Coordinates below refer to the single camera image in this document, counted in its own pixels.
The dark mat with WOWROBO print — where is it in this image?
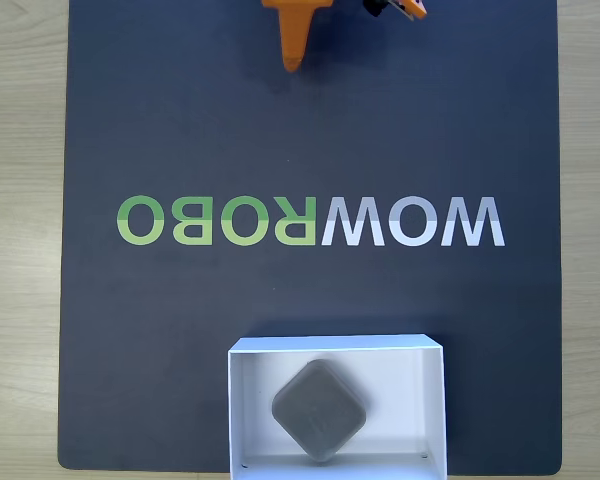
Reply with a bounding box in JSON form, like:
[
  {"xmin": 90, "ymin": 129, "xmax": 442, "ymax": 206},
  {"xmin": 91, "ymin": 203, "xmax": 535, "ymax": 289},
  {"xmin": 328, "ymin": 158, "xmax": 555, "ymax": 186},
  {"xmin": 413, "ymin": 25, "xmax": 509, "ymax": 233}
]
[{"xmin": 57, "ymin": 0, "xmax": 564, "ymax": 474}]

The grey square rounded block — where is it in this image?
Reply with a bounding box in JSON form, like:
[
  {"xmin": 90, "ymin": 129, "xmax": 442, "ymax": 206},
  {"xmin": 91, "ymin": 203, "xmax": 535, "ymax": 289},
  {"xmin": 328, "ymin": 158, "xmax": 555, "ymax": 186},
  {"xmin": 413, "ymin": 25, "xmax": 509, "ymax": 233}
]
[{"xmin": 270, "ymin": 358, "xmax": 369, "ymax": 462}]

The white open cardboard box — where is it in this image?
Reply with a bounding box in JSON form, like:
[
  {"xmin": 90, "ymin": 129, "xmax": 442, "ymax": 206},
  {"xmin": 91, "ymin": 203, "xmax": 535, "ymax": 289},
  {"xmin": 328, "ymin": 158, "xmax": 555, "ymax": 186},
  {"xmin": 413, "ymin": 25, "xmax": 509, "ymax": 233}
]
[{"xmin": 226, "ymin": 333, "xmax": 449, "ymax": 480}]

